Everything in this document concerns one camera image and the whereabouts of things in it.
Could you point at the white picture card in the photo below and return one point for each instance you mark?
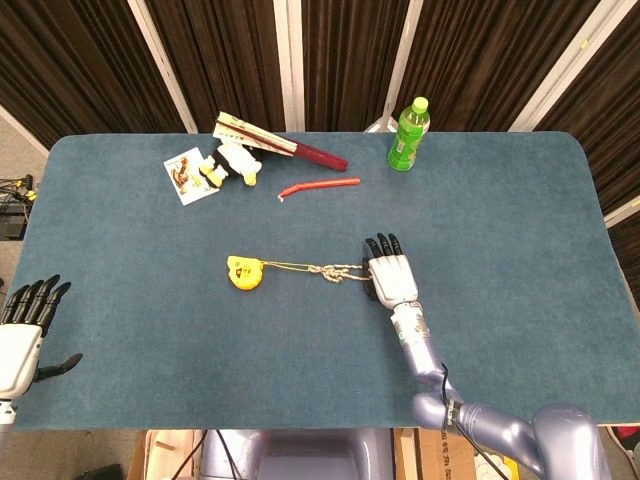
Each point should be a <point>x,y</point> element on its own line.
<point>180,175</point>

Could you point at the blue table cloth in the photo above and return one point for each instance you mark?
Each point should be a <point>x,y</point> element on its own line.
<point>200,350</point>

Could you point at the black white plush penguin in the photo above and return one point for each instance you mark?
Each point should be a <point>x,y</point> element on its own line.
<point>237,157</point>

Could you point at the dark red folding fan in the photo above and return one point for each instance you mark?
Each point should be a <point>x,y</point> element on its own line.
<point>320,155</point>

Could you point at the white metal frame post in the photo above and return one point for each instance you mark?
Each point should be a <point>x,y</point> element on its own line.
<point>290,65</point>
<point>622,210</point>
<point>160,65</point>
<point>400,55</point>
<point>565,65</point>

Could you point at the brown cardboard box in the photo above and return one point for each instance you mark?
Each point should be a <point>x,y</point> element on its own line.
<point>430,455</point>

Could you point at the light wooden crate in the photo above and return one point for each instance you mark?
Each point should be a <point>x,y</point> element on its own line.
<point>170,450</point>

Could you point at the yellow toy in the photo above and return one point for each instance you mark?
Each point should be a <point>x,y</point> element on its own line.
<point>242,274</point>

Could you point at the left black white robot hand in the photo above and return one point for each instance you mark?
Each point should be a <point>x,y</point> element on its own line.
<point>17,355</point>

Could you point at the purple robot torso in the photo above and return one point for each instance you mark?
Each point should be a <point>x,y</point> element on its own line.
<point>310,455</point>

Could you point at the red sausage stick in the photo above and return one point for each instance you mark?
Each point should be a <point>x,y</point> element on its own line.
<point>325,183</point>

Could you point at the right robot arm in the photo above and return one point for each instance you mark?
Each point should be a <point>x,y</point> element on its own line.
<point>425,350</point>

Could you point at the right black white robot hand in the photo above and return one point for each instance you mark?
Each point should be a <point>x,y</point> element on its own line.
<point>395,280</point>

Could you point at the green plastic drink bottle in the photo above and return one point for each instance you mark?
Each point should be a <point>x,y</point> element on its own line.
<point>407,140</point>

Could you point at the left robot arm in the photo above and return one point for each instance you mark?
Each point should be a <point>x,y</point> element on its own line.
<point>5,415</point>

